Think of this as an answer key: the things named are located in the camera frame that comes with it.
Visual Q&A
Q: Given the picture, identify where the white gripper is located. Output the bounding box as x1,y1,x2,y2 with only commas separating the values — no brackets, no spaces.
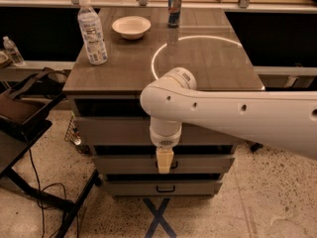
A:
150,117,182,174

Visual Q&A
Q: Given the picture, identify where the grey top drawer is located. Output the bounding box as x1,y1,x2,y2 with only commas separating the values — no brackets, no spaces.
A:
74,98,242,146

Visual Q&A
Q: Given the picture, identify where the black side table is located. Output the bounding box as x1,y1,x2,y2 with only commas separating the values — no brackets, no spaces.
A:
0,92,102,238

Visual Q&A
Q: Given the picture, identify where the wire basket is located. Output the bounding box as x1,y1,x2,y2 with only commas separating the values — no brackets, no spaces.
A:
64,116,90,155

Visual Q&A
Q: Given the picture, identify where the brown bag with strap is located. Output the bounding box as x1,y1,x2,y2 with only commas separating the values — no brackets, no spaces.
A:
0,66,68,141

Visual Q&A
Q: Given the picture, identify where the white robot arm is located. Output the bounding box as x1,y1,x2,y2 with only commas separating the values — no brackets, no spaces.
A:
140,67,317,174

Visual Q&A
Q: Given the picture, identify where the grey middle drawer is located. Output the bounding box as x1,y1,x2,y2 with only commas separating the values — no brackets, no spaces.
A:
93,145,235,175

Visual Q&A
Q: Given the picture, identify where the white paper bowl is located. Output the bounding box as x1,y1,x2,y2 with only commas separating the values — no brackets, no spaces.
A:
112,16,152,40

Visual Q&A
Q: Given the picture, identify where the blue silver energy drink can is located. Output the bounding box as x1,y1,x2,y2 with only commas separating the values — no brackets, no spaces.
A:
167,0,181,28

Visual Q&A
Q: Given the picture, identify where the small water bottle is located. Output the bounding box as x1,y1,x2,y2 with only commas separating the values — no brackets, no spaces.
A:
3,36,25,66

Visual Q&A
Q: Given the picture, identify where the black caster wheel leg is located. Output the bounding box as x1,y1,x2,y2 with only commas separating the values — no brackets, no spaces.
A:
250,143,264,153

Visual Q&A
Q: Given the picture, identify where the grey drawer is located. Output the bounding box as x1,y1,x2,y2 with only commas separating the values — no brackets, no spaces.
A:
93,145,235,175
74,98,242,146
105,174,222,196

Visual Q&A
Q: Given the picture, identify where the grey bottom drawer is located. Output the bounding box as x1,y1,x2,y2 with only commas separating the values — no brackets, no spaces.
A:
105,174,222,196

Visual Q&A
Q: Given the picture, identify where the grey drawer cabinet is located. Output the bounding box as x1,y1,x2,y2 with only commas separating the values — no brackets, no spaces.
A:
61,6,266,198

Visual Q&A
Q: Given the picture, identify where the black cable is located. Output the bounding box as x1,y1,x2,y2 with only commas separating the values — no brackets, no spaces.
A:
21,131,82,238

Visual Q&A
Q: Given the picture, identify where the large clear water bottle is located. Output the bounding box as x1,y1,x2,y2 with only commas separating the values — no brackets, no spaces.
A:
77,0,108,65

